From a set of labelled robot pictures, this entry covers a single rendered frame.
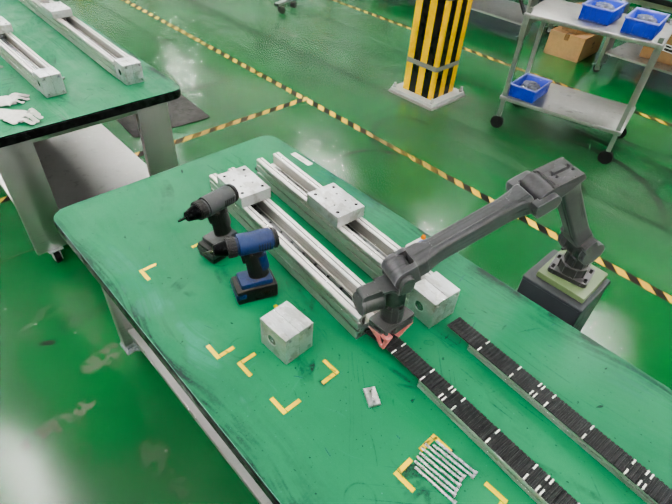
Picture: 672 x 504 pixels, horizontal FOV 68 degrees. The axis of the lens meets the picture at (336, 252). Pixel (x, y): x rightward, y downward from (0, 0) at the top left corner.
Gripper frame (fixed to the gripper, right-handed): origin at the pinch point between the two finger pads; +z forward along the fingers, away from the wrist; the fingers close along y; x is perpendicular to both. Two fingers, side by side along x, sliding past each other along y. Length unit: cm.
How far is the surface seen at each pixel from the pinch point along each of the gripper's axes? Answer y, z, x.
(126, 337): 41, 55, -102
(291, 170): -25, -10, -73
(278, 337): 24.4, -6.7, -14.5
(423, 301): -13.8, -4.7, -0.8
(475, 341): -17.2, 0.5, 14.9
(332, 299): 4.2, -4.6, -17.6
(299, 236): -4.1, -7.8, -42.5
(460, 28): -287, 8, -195
